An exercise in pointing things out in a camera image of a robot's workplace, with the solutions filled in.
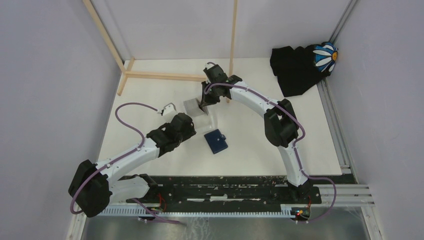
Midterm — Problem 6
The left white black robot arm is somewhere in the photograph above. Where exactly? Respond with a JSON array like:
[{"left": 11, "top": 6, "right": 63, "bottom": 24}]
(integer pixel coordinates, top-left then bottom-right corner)
[{"left": 68, "top": 112, "right": 196, "bottom": 218}]

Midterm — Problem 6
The silver credit card stack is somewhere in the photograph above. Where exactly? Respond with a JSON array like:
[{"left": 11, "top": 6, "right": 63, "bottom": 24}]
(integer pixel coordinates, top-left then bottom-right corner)
[{"left": 183, "top": 98, "right": 209, "bottom": 117}]

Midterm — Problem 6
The white slotted cable duct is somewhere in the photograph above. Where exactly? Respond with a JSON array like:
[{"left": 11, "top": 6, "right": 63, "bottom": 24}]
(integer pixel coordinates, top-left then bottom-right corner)
[{"left": 98, "top": 205, "right": 308, "bottom": 219}]

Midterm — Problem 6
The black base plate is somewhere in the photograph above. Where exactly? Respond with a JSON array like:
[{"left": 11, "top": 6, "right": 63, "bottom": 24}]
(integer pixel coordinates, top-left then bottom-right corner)
[{"left": 139, "top": 176, "right": 329, "bottom": 213}]

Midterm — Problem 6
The aluminium rail frame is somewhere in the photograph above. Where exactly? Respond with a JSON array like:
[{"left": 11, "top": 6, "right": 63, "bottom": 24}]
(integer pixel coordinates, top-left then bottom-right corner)
[{"left": 65, "top": 0, "right": 382, "bottom": 240}]

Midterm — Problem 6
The clear plastic card box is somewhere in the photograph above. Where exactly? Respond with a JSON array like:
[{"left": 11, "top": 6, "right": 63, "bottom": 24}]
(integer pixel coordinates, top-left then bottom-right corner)
[{"left": 190, "top": 106, "right": 217, "bottom": 134}]

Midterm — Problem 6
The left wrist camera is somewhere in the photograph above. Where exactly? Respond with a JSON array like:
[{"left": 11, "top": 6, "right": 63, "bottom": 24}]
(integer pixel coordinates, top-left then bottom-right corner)
[{"left": 161, "top": 102, "right": 177, "bottom": 117}]

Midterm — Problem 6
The black cloth with daisy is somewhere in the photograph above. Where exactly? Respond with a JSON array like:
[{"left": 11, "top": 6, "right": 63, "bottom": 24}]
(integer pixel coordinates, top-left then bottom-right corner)
[{"left": 269, "top": 42, "right": 339, "bottom": 98}]

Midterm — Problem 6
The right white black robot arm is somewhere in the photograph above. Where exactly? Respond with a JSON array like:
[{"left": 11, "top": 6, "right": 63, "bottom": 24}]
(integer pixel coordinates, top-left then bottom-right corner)
[{"left": 199, "top": 62, "right": 313, "bottom": 204}]

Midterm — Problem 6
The blue leather card holder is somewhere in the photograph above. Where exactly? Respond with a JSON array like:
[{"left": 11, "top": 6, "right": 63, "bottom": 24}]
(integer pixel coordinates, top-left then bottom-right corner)
[{"left": 204, "top": 129, "right": 228, "bottom": 154}]

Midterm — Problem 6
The wooden frame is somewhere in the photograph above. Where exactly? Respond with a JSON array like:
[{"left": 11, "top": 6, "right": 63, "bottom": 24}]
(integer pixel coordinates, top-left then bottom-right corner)
[{"left": 82, "top": 0, "right": 239, "bottom": 104}]

